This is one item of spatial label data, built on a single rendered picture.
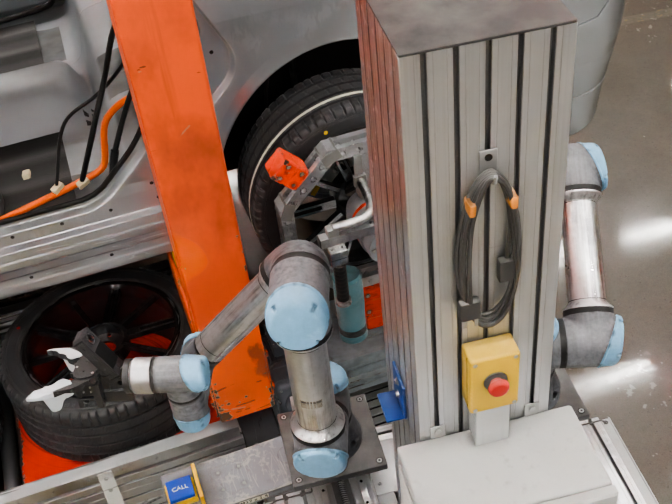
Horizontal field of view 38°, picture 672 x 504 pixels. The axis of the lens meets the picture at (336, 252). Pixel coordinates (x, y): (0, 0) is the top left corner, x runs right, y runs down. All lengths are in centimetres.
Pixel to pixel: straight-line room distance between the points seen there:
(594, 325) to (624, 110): 269
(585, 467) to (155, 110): 113
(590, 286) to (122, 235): 139
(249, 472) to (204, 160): 97
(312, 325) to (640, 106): 334
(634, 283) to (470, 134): 261
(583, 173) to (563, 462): 82
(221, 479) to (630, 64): 327
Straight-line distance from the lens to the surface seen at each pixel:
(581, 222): 236
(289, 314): 178
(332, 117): 276
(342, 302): 275
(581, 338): 229
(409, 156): 138
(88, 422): 302
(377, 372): 338
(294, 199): 276
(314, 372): 193
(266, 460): 282
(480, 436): 180
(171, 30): 208
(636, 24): 561
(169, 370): 200
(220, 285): 248
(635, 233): 418
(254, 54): 275
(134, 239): 299
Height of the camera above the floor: 268
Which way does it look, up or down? 41 degrees down
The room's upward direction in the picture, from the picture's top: 7 degrees counter-clockwise
